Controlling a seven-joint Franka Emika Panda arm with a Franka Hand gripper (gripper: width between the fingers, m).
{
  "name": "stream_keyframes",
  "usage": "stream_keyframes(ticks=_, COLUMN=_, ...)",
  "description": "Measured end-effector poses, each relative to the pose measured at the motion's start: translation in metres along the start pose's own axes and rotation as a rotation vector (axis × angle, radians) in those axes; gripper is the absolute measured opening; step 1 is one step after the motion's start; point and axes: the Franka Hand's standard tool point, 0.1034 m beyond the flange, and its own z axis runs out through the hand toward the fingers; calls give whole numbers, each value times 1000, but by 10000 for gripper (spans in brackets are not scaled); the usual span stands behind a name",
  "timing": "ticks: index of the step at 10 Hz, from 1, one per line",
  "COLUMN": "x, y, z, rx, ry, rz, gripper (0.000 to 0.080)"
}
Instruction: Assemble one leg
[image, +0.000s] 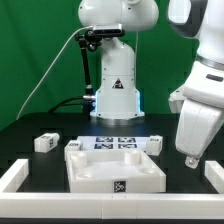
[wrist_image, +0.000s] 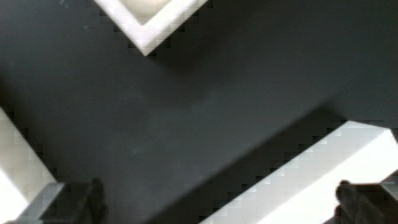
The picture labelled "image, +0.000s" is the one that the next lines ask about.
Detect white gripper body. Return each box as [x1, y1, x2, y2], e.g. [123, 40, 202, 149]
[175, 98, 224, 160]

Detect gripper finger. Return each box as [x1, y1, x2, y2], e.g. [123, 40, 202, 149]
[185, 156, 199, 168]

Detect white square tabletop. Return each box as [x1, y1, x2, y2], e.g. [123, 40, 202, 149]
[66, 149, 166, 193]

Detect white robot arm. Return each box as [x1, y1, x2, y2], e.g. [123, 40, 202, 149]
[78, 0, 224, 168]

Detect AprilTag marker sheet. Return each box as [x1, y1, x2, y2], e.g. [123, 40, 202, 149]
[78, 136, 148, 150]

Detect white U-shaped obstacle fence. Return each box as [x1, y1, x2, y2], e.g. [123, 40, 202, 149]
[0, 159, 224, 219]

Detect grey camera on mount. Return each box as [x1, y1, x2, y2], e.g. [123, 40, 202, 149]
[93, 24, 122, 35]

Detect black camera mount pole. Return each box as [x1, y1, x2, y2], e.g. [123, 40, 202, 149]
[75, 29, 125, 112]

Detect black cables at base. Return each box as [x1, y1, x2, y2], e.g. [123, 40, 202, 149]
[48, 96, 86, 114]

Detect white camera cable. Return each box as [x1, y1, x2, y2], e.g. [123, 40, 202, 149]
[15, 25, 94, 121]

